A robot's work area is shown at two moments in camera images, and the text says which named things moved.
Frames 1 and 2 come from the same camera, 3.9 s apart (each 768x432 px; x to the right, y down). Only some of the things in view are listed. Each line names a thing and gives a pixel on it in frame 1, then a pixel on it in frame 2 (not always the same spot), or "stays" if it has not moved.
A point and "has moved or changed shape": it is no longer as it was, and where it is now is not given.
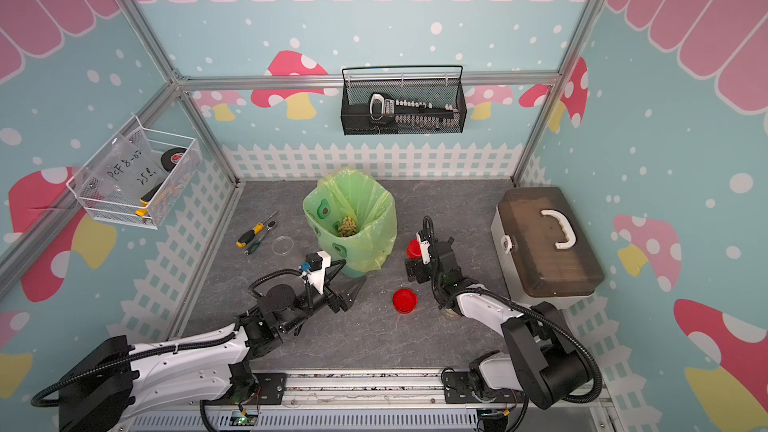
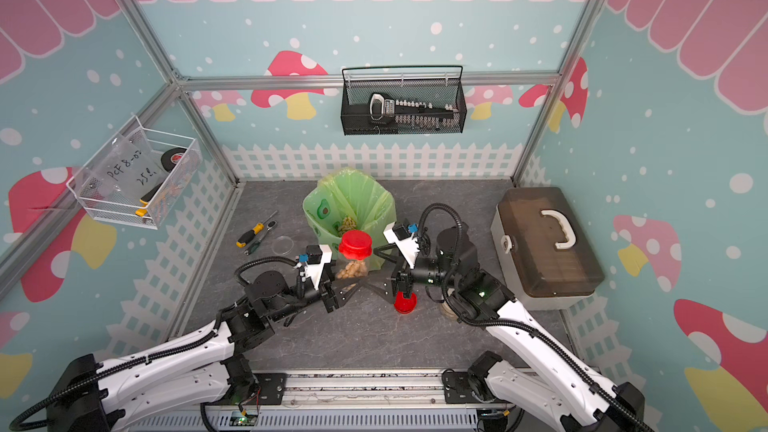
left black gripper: [336, 303] stays
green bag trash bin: [354, 219] stays
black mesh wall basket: [403, 100] stays
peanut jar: [413, 249] has moved or changed shape
